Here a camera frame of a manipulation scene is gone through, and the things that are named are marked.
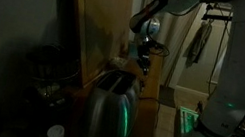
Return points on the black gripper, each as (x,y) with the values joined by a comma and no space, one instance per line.
(144,55)

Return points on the large wooden board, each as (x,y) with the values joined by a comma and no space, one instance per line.
(100,24)

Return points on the white plastic bottle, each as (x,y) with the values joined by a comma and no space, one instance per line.
(56,136)

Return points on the black metal stand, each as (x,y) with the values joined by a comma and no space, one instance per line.
(218,17)

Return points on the teal tissue box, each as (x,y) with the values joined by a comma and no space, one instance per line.
(132,50)

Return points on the stainless steel toaster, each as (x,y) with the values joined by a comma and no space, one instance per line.
(111,110)

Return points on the clear container of white objects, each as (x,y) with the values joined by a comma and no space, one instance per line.
(118,62)

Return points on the hanging grey cloth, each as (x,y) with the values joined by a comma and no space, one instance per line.
(199,45)

